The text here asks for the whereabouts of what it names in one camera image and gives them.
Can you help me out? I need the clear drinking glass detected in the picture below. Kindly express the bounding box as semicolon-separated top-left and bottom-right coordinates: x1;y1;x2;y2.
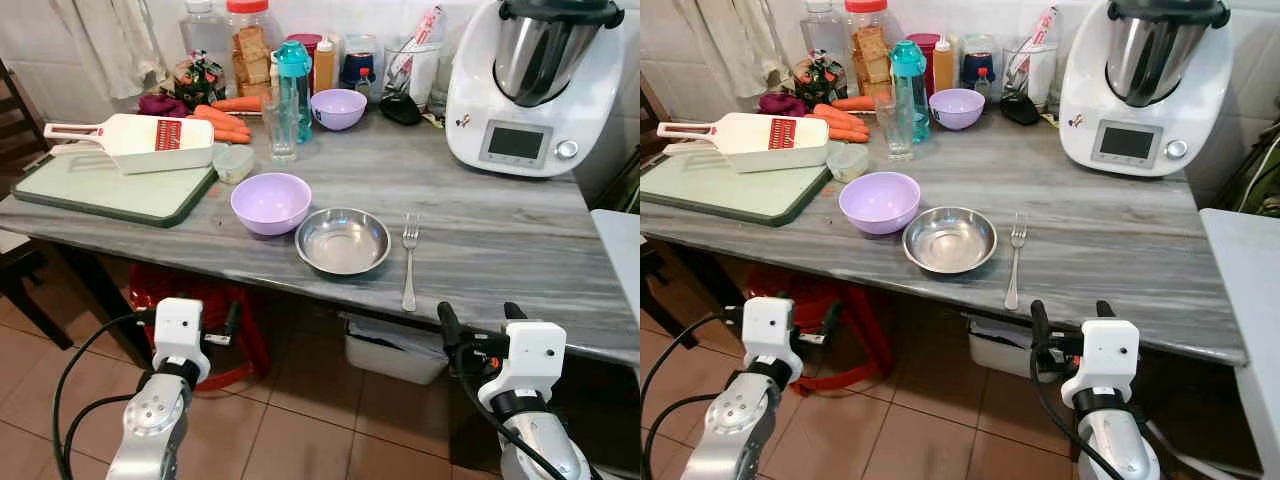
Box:
875;95;914;163
262;95;299;164

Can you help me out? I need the small lavender plastic bowl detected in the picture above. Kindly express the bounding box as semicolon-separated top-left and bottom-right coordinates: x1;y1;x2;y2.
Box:
928;88;987;131
310;88;368;132

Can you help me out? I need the hanging beige cloth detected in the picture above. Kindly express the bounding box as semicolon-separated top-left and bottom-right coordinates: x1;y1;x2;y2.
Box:
50;0;171;101
672;0;791;101

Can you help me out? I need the dark red lidded jar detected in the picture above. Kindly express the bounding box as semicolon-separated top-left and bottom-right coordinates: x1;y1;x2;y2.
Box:
287;33;324;91
906;33;943;93

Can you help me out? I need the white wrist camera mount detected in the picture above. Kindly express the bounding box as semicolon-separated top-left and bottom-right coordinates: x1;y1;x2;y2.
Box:
152;297;213;385
1060;318;1141;409
742;296;804;386
478;320;568;413

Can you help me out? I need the clear plastic bottle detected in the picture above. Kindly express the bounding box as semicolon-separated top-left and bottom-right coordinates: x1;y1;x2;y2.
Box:
800;0;851;73
180;0;233;86

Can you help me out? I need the large lavender plastic bowl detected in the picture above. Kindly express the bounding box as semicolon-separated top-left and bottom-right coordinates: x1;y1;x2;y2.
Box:
230;172;313;237
838;171;922;236

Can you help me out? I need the dark green bag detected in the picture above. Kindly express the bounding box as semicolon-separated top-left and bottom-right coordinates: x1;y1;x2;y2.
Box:
1213;118;1280;217

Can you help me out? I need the dark wooden chair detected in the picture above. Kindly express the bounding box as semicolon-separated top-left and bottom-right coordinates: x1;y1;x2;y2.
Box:
0;58;73;351

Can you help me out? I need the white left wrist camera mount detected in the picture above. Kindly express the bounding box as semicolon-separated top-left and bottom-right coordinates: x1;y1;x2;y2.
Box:
742;296;804;386
152;297;213;385

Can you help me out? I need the dark blue glass jar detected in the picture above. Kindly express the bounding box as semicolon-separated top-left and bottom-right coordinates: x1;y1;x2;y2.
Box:
958;35;1001;91
340;35;381;91

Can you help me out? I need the black rounded object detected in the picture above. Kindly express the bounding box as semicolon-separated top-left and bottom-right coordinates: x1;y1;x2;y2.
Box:
1000;92;1043;126
380;92;424;126

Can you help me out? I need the white side table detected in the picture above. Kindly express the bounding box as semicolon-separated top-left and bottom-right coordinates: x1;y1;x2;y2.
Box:
1200;208;1280;480
590;208;641;331

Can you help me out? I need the dark purple vegetable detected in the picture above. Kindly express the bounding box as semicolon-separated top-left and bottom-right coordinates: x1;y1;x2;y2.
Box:
758;93;809;118
138;93;191;118

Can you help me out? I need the red-lidded cracker jar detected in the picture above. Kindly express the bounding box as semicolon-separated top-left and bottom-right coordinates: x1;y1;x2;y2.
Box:
225;0;283;99
845;0;901;99

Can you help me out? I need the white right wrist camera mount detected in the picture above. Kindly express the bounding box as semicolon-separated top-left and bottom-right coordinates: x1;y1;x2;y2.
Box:
478;320;568;413
1060;318;1141;409

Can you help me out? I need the yellow bottle with white cap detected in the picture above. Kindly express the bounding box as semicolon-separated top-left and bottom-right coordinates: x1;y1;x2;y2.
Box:
932;36;957;93
313;38;338;93

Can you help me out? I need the stainless steel bowl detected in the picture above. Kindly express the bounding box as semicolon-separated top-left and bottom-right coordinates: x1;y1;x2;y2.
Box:
295;207;392;276
902;206;998;275

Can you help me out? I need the teal water bottle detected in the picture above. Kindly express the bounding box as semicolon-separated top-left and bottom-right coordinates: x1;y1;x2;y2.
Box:
890;40;931;144
275;40;313;144

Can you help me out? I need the red and white packet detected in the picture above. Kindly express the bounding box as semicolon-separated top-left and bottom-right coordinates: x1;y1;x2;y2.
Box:
388;5;444;86
1008;5;1061;86

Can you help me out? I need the red plastic stool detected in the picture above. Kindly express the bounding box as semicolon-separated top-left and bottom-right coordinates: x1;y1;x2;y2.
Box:
745;265;883;397
128;265;273;393

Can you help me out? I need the white mandoline slicer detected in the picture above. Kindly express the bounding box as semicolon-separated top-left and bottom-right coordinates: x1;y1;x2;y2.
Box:
43;113;216;176
657;112;831;174

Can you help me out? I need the pale green cutting board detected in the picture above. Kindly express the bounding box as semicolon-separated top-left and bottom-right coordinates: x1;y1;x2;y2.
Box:
12;143;219;228
640;143;836;227

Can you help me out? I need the white cooking food processor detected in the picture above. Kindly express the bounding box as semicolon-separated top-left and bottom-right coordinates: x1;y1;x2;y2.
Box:
445;0;629;179
1058;0;1235;179

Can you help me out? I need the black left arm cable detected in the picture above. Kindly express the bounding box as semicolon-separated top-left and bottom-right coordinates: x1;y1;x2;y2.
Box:
640;310;746;421
60;393;136;480
640;393;716;480
50;310;157;480

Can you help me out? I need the silver metal fork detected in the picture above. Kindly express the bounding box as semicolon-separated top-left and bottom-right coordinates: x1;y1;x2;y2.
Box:
1004;212;1029;311
401;212;421;312

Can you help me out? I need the pale green lidded container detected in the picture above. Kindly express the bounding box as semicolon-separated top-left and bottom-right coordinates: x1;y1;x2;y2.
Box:
212;143;256;184
827;142;871;184

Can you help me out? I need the bag of mixed vegetables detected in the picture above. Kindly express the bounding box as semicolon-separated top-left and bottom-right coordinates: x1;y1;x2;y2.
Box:
172;52;227;109
793;52;849;109

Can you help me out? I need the white plastic bin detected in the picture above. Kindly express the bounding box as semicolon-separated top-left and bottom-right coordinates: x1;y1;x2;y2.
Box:
965;313;1051;383
343;313;451;387

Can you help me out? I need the white utensil container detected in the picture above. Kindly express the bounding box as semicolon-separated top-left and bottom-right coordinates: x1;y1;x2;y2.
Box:
383;38;444;106
1003;38;1061;106

